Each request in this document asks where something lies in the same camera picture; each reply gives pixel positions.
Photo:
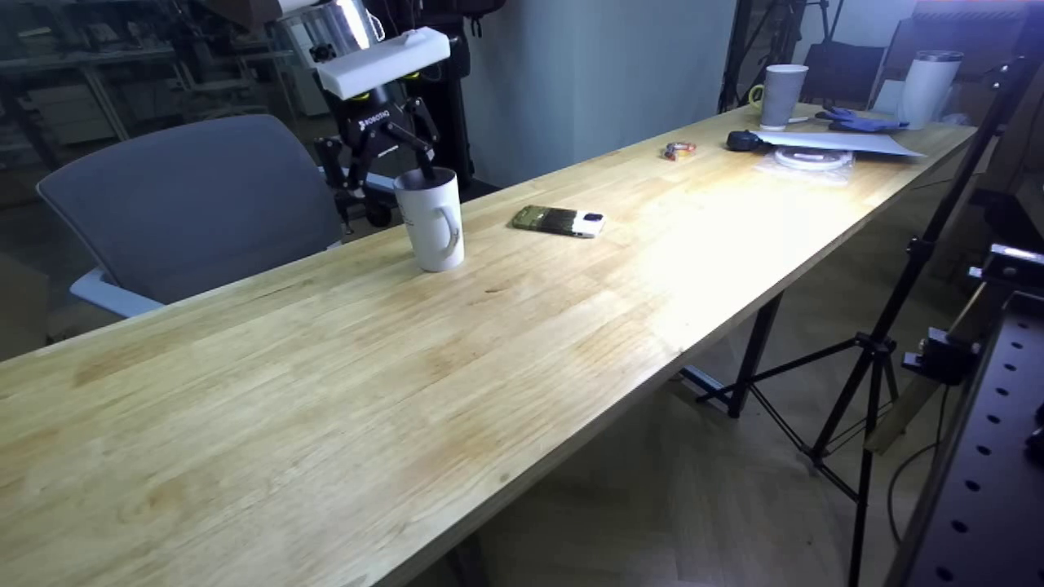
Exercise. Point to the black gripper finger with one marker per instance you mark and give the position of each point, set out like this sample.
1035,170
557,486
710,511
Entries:
332,174
421,150

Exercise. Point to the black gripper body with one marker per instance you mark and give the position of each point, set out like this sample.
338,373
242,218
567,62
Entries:
363,126

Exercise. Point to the white ceramic mug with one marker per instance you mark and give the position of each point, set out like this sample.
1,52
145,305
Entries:
432,212

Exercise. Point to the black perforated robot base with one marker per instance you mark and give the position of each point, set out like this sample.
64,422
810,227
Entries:
978,520

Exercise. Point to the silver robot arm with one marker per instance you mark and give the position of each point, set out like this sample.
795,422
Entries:
316,34

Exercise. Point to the grey office chair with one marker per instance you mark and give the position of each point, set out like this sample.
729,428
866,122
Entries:
186,211

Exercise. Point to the dark smartphone on table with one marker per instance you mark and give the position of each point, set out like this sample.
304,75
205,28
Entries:
573,223

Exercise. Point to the small orange object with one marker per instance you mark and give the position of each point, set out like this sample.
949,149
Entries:
679,150

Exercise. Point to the black computer mouse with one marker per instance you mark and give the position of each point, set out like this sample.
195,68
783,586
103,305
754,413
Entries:
740,140

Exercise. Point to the grey cylindrical speaker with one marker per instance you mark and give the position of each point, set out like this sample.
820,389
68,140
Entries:
778,94

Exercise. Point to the silver laptop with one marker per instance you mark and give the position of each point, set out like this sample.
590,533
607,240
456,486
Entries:
867,145

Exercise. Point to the round white pad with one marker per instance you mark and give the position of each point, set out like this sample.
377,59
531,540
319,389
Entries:
814,161

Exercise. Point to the white paper towel roll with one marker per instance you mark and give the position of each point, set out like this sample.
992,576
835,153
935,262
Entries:
927,89

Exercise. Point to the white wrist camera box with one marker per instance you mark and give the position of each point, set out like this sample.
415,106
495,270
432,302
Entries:
383,62

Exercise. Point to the black camera tripod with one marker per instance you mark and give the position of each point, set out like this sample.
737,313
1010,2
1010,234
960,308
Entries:
871,371

